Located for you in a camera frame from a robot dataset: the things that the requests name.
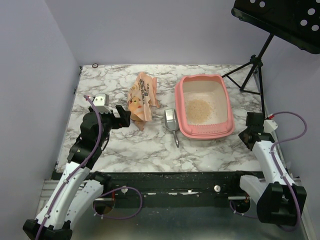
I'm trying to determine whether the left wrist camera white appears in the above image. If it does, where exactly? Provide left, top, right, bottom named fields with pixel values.
left=89, top=93, right=109, bottom=114

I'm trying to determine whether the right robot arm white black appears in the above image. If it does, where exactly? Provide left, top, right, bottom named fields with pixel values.
left=230, top=112, right=307, bottom=228

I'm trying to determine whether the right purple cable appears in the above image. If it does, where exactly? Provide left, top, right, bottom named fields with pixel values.
left=229, top=111, right=308, bottom=232

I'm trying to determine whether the black table front rail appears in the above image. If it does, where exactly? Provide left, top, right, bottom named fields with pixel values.
left=51, top=171, right=261, bottom=208

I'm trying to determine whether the purple cable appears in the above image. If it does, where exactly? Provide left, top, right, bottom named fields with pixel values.
left=33, top=94, right=143, bottom=240
left=229, top=111, right=308, bottom=232

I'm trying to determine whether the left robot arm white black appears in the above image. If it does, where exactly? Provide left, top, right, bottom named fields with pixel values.
left=22, top=105, right=131, bottom=240

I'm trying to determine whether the black music stand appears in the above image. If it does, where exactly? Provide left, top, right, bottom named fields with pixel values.
left=222, top=0, right=320, bottom=116

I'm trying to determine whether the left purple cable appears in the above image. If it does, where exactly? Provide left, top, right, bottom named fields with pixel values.
left=33, top=94, right=143, bottom=240

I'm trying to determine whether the small round ring marker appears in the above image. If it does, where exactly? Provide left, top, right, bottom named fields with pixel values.
left=92, top=63, right=99, bottom=69

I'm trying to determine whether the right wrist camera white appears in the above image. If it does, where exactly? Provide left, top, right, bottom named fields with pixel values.
left=263, top=114, right=278, bottom=133

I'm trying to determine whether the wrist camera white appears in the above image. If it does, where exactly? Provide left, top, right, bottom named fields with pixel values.
left=263, top=114, right=278, bottom=133
left=89, top=93, right=109, bottom=114

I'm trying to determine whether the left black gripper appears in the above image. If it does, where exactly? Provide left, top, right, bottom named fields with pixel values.
left=88, top=104, right=131, bottom=147

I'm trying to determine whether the silver metal scoop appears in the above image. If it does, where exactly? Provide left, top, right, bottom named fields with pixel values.
left=164, top=108, right=180, bottom=148

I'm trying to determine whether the pink litter box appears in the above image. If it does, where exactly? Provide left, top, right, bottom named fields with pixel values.
left=174, top=74, right=235, bottom=140

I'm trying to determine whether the orange cat litter bag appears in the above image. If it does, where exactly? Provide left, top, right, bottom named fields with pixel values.
left=127, top=72, right=160, bottom=131

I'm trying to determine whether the litter granules pile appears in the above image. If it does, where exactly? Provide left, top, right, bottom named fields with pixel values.
left=186, top=99, right=213, bottom=124

